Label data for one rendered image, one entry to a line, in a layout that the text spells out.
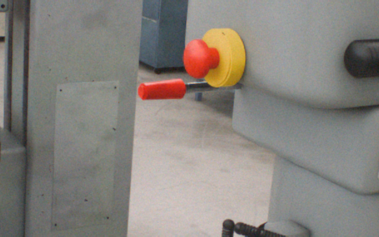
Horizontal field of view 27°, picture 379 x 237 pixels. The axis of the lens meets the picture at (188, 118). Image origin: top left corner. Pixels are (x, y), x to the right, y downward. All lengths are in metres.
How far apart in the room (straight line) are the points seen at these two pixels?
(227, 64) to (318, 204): 0.23
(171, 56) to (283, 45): 7.66
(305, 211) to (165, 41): 7.41
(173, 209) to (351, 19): 4.29
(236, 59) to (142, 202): 4.28
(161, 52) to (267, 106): 7.41
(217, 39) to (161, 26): 7.46
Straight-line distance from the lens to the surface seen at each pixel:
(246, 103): 0.98
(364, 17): 0.77
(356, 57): 0.74
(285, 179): 0.99
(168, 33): 8.34
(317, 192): 0.95
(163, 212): 4.95
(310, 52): 0.76
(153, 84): 0.91
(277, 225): 0.97
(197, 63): 0.80
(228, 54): 0.81
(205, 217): 4.92
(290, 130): 0.92
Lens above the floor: 1.93
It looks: 16 degrees down
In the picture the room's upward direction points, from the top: 5 degrees clockwise
